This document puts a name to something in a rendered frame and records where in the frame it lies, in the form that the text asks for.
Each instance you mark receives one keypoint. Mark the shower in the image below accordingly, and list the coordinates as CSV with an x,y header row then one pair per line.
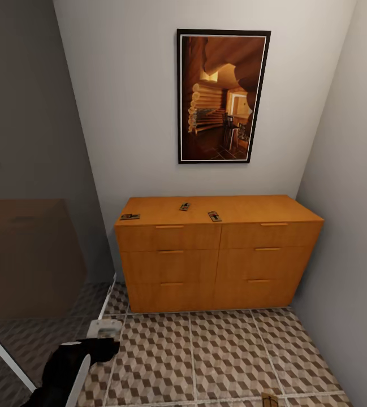
x,y
8,359

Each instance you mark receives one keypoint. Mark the cabinet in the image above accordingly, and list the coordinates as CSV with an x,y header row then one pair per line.
x,y
177,260

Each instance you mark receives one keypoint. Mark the picture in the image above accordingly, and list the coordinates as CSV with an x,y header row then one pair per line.
x,y
220,77

